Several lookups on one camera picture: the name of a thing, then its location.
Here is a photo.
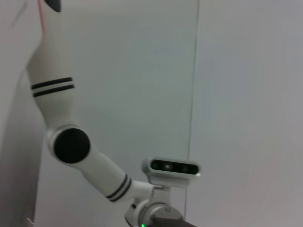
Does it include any grey wrist depth camera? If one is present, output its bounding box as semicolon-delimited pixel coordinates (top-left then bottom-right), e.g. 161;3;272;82
141;157;202;190

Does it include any thin red cable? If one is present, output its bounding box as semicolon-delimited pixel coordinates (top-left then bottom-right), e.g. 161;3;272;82
37;0;46;44

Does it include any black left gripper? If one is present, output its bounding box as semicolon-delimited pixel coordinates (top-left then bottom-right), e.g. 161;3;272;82
151;208;198;227

